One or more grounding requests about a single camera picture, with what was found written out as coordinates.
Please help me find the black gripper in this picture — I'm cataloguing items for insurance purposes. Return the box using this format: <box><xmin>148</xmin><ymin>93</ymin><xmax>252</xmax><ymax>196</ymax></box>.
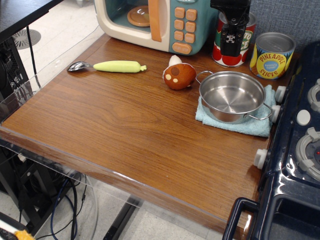
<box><xmin>210</xmin><ymin>0</ymin><xmax>251</xmax><ymax>57</ymax></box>

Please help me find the small stainless steel pot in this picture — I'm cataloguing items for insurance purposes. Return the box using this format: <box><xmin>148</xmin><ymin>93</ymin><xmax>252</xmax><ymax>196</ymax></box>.
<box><xmin>195</xmin><ymin>70</ymin><xmax>273</xmax><ymax>124</ymax></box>

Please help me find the tomato sauce can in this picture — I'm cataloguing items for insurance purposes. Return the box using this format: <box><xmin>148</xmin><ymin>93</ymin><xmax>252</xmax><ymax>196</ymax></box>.
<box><xmin>212</xmin><ymin>12</ymin><xmax>257</xmax><ymax>67</ymax></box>

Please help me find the pineapple slices can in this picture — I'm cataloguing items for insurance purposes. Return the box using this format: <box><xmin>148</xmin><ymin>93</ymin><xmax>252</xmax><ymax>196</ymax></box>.
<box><xmin>249</xmin><ymin>32</ymin><xmax>296</xmax><ymax>80</ymax></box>

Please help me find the toy microwave teal and cream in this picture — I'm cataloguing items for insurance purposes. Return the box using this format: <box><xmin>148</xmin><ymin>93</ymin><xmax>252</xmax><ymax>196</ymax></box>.
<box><xmin>94</xmin><ymin>0</ymin><xmax>219</xmax><ymax>56</ymax></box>

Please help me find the brown plush mushroom toy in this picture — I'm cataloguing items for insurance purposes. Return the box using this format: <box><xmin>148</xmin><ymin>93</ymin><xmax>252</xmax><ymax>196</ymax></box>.
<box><xmin>162</xmin><ymin>55</ymin><xmax>197</xmax><ymax>90</ymax></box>

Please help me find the light blue folded cloth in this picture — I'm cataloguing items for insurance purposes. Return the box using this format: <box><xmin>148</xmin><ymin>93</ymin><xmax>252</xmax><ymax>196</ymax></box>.
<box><xmin>195</xmin><ymin>84</ymin><xmax>276</xmax><ymax>138</ymax></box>

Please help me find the dark blue toy stove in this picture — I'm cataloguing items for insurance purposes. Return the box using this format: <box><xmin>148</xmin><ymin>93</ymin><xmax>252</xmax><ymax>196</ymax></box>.
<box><xmin>223</xmin><ymin>41</ymin><xmax>320</xmax><ymax>240</ymax></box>

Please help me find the black desk at left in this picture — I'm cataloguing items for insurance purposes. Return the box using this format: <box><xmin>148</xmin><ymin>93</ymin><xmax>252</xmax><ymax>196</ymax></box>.
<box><xmin>0</xmin><ymin>0</ymin><xmax>62</xmax><ymax>43</ymax></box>

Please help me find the clear acrylic table guard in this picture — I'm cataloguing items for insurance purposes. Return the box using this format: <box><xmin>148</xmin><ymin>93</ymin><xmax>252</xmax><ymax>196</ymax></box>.
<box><xmin>0</xmin><ymin>35</ymin><xmax>261</xmax><ymax>230</ymax></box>

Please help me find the yellow object bottom left corner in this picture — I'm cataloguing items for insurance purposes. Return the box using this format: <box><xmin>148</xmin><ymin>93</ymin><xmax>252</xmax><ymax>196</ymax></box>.
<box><xmin>0</xmin><ymin>228</ymin><xmax>35</xmax><ymax>240</ymax></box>

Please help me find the black cable under table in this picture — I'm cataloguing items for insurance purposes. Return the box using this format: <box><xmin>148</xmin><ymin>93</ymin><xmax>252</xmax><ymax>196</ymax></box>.
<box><xmin>34</xmin><ymin>174</ymin><xmax>88</xmax><ymax>240</ymax></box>

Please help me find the blue cable under table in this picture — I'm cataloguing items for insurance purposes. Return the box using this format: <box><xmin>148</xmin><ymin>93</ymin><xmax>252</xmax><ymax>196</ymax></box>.
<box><xmin>49</xmin><ymin>177</ymin><xmax>78</xmax><ymax>240</ymax></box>

